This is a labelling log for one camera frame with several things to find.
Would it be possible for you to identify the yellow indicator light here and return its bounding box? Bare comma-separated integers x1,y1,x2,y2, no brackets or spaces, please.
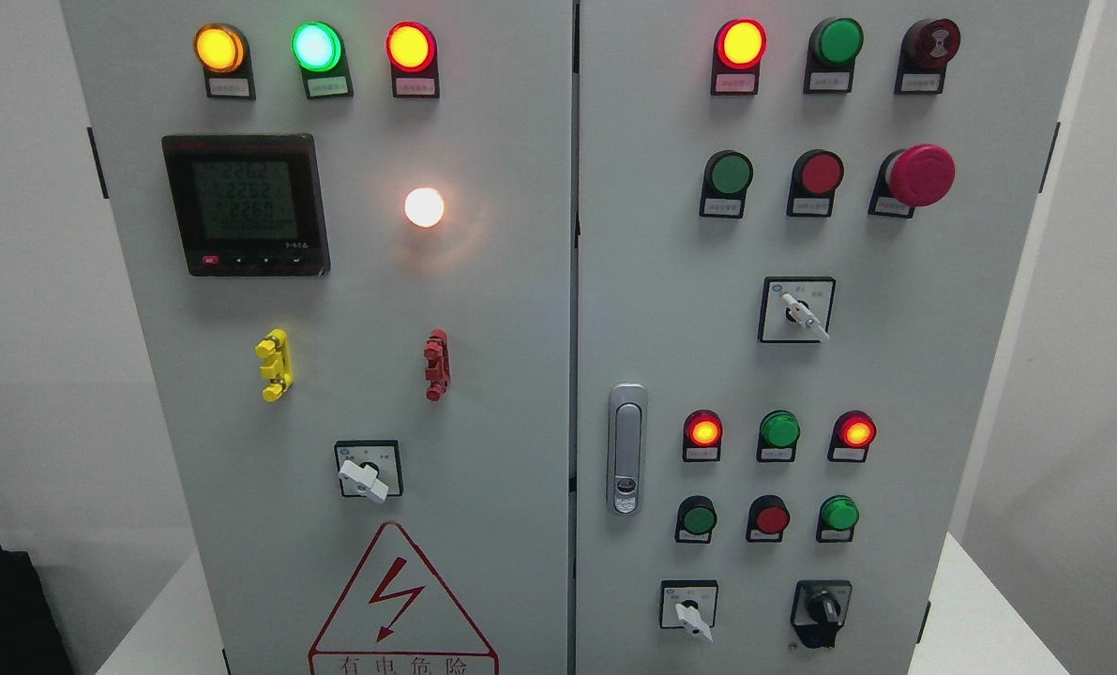
193,22,255,101

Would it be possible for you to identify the red indicator light left door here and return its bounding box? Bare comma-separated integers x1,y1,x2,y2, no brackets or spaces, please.
385,21,441,98

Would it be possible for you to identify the red push button lower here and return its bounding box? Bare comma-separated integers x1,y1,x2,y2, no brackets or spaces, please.
746,495,791,543

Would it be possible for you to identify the red electric hazard warning sticker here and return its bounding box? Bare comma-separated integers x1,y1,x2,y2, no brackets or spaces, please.
307,521,502,674

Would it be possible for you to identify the silver door latch handle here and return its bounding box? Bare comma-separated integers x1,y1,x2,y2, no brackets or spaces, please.
607,382,648,516

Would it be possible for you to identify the red indicator light top right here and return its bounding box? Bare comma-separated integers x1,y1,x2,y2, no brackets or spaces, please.
712,17,767,96

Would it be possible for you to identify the grey cabinet right door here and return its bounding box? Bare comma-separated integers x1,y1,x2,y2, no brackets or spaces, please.
572,1,1089,674

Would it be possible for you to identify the green indicator light bottom right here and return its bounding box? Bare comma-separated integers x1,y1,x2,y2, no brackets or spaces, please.
815,495,861,544

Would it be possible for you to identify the red push button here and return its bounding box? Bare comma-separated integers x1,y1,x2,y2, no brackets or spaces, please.
786,149,844,218
746,495,791,543

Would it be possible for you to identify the green indicator light top right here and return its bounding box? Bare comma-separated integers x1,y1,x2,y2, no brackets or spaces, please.
803,17,865,95

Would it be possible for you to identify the white handle selector switch left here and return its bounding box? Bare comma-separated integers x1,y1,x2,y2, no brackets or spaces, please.
334,439,404,504

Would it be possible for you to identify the grey cabinet door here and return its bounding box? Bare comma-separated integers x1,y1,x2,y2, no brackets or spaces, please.
572,1,1089,674
61,1,574,674

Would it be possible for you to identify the black box with antenna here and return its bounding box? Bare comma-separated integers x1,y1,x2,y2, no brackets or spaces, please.
0,543,73,674

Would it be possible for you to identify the white lever selector switch lower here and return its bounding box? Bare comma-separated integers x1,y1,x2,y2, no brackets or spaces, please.
659,579,719,644

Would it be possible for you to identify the green lit indicator light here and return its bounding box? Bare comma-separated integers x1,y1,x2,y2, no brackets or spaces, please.
292,21,354,101

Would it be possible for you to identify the yellow terminal post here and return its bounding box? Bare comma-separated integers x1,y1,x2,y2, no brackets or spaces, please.
252,327,294,403

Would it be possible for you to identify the red emergency stop mushroom button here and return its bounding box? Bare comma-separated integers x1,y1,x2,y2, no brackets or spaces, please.
868,142,957,219

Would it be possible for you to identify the white lever selector switch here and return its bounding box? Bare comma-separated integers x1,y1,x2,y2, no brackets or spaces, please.
659,579,719,644
757,277,837,343

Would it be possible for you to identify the black knob selector switch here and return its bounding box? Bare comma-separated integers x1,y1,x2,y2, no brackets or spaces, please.
790,579,853,649

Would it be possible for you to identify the black digital power meter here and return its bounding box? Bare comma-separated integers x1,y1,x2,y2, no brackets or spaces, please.
162,133,330,278

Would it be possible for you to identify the grey cabinet left door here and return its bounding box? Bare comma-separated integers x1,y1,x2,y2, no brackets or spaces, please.
61,1,574,674

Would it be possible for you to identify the dark red buzzer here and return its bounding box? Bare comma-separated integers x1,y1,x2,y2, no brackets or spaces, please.
894,18,961,96

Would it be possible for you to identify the red indicator light lower right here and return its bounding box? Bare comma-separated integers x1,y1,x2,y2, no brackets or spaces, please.
827,410,877,464

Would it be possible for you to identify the red indicator light lower left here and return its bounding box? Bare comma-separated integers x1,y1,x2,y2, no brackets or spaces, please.
682,409,724,464

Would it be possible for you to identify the green indicator light lower middle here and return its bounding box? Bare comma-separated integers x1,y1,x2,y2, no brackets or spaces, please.
756,410,801,464

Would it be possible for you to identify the white lever selector switch upper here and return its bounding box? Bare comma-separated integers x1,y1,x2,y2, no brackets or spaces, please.
757,277,837,343

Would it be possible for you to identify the red push button upper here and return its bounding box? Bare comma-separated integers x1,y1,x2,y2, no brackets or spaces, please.
786,149,844,218

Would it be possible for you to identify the green push button lower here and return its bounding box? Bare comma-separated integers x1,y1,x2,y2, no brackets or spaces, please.
674,495,719,546

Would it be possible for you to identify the red terminal post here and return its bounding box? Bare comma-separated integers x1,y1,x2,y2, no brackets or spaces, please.
422,327,451,402

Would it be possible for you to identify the green push button upper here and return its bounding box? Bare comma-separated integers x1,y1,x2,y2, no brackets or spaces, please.
699,150,754,219

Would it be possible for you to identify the white lit indicator light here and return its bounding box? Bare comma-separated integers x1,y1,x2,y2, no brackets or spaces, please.
403,187,445,228

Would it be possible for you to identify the green push button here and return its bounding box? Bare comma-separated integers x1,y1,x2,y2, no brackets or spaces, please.
699,150,754,219
674,495,719,546

